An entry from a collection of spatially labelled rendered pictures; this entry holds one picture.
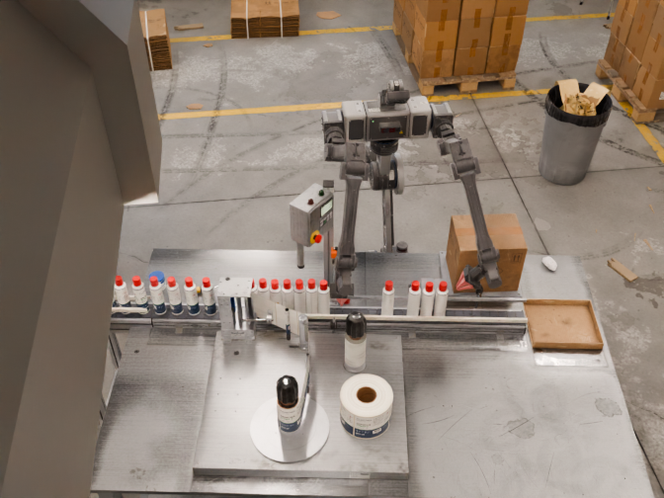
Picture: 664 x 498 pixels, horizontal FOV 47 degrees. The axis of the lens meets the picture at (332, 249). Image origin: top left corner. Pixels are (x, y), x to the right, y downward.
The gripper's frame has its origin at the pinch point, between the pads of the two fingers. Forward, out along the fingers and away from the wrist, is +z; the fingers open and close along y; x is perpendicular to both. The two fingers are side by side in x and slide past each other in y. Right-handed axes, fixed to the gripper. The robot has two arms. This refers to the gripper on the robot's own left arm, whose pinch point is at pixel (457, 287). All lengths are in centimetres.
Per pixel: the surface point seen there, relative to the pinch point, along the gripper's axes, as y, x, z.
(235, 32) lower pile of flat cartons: -426, -50, 177
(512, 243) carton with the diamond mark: -22.1, 16.2, -20.3
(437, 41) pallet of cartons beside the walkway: -332, 58, 33
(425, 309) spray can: 2.8, -3.0, 17.3
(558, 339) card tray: 9, 50, -11
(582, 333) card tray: 5, 58, -18
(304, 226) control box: -1, -71, 16
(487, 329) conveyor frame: 5.8, 24.2, 6.5
